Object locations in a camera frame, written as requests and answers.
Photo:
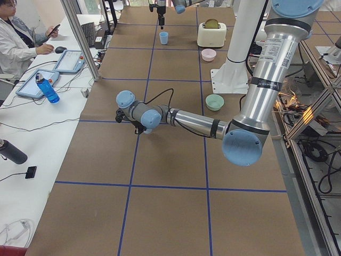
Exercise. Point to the aluminium frame post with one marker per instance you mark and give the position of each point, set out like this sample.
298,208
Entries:
80,38

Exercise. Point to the teach pendant tablet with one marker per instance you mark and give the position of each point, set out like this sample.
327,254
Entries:
29,88
70,62

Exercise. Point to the bread slice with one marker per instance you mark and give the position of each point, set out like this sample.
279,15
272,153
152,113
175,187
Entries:
211,24

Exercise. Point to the black computer mouse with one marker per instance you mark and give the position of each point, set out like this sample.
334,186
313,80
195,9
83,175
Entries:
60,49

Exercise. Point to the seated person white coat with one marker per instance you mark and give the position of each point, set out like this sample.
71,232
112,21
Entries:
20,44

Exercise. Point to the teach pendant tablet near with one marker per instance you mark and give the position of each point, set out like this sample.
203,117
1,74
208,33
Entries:
29,88

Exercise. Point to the black keyboard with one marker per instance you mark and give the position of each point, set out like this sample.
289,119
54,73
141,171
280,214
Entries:
89,32

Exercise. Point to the cream toaster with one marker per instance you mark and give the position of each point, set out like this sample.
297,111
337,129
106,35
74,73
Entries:
211,37

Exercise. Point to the green bowl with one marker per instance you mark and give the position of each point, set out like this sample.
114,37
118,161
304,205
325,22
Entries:
214,102

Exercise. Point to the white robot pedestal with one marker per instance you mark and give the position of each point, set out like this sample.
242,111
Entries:
232,76

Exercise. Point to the teach pendant tablet far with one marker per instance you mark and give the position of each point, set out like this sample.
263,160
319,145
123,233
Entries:
70,62

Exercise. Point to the blue water bottle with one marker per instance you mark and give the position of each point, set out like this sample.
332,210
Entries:
46,88

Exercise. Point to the light blue cup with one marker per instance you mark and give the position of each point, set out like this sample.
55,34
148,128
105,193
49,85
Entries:
163,36

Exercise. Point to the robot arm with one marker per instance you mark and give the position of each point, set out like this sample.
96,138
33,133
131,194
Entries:
243,138
179,5

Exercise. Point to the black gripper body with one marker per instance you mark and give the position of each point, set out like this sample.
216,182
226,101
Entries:
161,10
139,128

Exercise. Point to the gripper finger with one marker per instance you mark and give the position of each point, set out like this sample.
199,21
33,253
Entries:
161,21

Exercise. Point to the small black square device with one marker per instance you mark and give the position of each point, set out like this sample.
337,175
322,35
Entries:
31,171

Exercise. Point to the pink bowl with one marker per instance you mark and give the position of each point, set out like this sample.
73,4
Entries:
208,55

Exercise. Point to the dark grey thermos bottle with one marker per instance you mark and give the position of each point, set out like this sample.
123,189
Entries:
12,153

